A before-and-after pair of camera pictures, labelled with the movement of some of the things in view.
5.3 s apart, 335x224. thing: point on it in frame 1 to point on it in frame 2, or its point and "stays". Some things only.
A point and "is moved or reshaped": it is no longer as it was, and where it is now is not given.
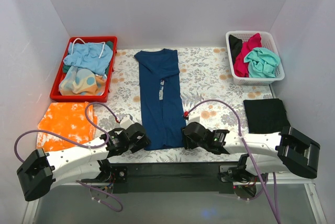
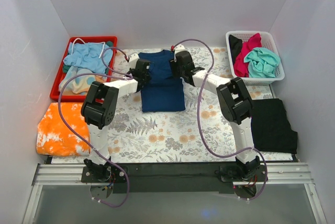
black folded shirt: [266, 116] stays
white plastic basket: [268, 43] stays
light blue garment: [96, 57] stays
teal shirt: [262, 63] stays
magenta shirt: [241, 67] stays
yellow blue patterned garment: [82, 82] stays
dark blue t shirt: [161, 97] is moved or reshaped
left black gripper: [142, 140] to [145, 75]
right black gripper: [187, 138] to [174, 68]
